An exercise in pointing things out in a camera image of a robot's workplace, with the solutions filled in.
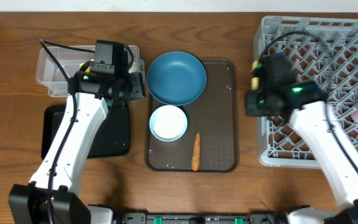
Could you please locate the light blue rice bowl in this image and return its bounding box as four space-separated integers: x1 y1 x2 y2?
149 105 188 142

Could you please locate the yellow snack wrapper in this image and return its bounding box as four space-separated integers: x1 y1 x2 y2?
80 61 91 73

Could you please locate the clear plastic waste bin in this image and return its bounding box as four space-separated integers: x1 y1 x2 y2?
35 45 145 97

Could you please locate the dark brown serving tray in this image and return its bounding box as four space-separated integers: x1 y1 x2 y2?
145 58 239 173

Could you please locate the dark blue plate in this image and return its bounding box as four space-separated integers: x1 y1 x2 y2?
146 51 207 106

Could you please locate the orange carrot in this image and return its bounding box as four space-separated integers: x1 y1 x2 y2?
191 132 201 171

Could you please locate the grey dishwasher rack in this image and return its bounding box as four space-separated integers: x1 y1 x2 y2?
254 16 358 171

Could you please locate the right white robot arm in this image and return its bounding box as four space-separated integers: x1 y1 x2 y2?
246 78 358 223

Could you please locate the black waste bin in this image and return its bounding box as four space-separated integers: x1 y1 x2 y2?
41 103 131 159

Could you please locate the yellow plastic spoon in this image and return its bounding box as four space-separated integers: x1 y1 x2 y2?
251 60 259 90

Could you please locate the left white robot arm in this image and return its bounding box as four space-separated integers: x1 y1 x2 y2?
8 71 145 223

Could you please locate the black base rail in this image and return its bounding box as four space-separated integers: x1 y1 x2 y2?
112 210 288 224

